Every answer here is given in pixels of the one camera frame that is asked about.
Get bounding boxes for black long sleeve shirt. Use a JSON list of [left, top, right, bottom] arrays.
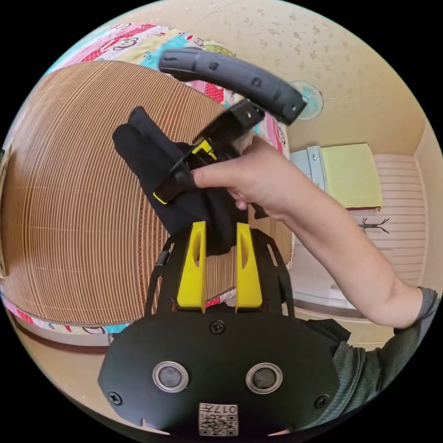
[[112, 106, 271, 257]]

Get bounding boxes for black coat rack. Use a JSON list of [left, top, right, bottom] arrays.
[[358, 217, 391, 237]]

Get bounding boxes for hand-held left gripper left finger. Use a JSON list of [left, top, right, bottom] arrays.
[[176, 221, 207, 309]]

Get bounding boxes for person's right forearm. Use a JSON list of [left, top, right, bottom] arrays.
[[286, 182, 427, 329]]

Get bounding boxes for person's body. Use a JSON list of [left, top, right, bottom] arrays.
[[304, 286, 443, 431]]

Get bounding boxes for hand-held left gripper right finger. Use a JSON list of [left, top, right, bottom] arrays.
[[236, 222, 263, 310]]

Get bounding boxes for light green fan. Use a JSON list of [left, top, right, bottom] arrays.
[[288, 80, 324, 121]]

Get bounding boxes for yellow curtain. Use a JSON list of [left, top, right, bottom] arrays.
[[321, 143, 383, 211]]

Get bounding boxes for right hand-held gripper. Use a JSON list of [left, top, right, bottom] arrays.
[[153, 99, 266, 205]]

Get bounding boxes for person's right hand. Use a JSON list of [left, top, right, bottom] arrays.
[[192, 134, 313, 223]]

